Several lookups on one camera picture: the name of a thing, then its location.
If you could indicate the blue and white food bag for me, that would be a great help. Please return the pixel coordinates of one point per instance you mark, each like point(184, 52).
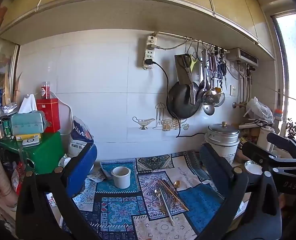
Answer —
point(79, 137)

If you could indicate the steel pot with lid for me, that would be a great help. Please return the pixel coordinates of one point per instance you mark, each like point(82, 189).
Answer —
point(223, 131)

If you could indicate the white water heater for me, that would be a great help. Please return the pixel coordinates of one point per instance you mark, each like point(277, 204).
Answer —
point(242, 56)

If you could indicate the white dotted cloth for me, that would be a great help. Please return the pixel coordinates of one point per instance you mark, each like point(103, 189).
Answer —
point(95, 177)

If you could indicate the large steel ladle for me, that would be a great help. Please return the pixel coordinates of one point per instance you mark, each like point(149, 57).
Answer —
point(200, 90)

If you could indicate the black wok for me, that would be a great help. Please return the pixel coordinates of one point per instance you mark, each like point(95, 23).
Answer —
point(180, 102)

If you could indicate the grey metal chopstick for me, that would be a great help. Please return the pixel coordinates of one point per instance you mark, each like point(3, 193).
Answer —
point(164, 202)

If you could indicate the white power strip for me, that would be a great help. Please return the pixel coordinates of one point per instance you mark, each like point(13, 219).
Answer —
point(149, 55)

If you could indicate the red spray can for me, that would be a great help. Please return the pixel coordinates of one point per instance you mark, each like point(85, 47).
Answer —
point(45, 91)

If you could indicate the small white scale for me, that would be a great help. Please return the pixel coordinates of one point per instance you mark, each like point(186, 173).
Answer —
point(30, 141)

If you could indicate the gold fork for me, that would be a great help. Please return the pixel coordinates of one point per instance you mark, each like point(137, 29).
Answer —
point(171, 188)

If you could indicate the metal hanging rail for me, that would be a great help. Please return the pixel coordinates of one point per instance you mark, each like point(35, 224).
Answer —
point(173, 35)

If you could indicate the steel cleaver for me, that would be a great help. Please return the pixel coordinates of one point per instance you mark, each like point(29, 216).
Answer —
point(181, 73)

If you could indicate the window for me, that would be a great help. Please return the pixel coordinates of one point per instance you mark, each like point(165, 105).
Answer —
point(294, 55)

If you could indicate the patterned patchwork table mat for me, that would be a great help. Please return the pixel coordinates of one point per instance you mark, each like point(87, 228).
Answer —
point(123, 205)

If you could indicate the wooden chopsticks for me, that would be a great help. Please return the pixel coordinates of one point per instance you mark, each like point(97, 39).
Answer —
point(183, 204)

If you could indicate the yellow upper cabinet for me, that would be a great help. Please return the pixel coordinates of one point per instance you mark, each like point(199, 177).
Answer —
point(138, 12)

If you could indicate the red tin box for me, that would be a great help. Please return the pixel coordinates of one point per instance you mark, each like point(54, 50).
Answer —
point(49, 115)

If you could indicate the green peeler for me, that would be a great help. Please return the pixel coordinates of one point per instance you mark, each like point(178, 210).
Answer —
point(193, 63)

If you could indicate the steel skimmer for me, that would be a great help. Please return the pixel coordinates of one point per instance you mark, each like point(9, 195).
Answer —
point(209, 97)

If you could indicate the white jug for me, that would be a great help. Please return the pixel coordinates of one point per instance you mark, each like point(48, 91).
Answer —
point(265, 137)

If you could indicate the teal tissue box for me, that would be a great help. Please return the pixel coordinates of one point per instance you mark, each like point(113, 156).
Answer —
point(26, 123)

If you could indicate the small black scissors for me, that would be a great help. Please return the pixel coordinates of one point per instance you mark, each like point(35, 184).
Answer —
point(223, 71)

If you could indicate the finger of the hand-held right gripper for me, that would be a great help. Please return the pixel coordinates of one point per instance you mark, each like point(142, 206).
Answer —
point(257, 153)
point(285, 142)

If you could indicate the green metal box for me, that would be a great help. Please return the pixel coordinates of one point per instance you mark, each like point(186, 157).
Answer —
point(45, 155)

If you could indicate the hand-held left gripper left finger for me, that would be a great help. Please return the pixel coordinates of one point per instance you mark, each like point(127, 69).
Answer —
point(80, 167)

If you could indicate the white rice cooker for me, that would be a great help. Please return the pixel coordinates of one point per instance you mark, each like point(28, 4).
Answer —
point(225, 150)

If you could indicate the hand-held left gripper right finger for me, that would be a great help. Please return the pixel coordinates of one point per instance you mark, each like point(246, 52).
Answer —
point(214, 162)

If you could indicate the white plastic bag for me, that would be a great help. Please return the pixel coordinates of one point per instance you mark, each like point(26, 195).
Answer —
point(259, 110)

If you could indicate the white wall socket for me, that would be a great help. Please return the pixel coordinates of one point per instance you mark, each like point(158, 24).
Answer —
point(233, 91)

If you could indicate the white utensil cup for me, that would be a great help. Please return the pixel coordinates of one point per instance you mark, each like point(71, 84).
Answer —
point(121, 178)

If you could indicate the white bowl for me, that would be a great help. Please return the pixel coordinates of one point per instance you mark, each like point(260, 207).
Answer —
point(253, 168)

